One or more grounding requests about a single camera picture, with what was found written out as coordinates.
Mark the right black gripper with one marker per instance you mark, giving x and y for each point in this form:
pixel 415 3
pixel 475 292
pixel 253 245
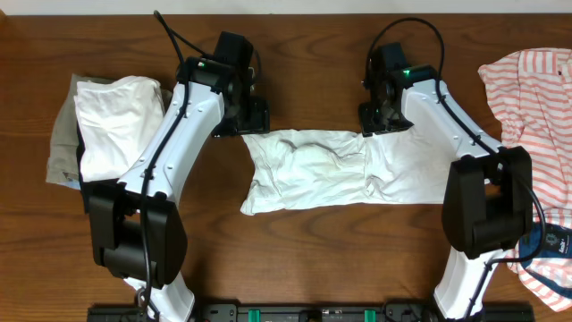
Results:
pixel 368 124

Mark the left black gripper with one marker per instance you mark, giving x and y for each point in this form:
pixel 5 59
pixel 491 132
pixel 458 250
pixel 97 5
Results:
pixel 257 122

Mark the white t-shirt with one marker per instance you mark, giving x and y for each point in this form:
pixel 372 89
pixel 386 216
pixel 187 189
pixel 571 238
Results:
pixel 297 170

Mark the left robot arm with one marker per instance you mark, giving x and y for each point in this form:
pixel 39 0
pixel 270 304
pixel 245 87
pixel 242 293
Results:
pixel 136 229

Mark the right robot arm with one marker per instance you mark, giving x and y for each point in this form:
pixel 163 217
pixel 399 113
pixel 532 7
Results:
pixel 488 199

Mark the folded white shirt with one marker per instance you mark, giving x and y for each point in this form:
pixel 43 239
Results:
pixel 116 120

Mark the red white striped shirt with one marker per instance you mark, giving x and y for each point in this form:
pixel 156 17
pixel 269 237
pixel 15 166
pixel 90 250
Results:
pixel 529 92

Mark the folded black garment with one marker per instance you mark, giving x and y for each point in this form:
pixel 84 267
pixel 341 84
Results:
pixel 79 153

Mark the light blue folded garment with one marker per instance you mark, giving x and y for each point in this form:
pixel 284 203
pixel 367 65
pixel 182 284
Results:
pixel 73 184

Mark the folded olive garment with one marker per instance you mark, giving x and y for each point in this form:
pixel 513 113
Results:
pixel 62 163

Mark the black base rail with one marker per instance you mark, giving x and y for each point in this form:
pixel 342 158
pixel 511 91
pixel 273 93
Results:
pixel 308 314

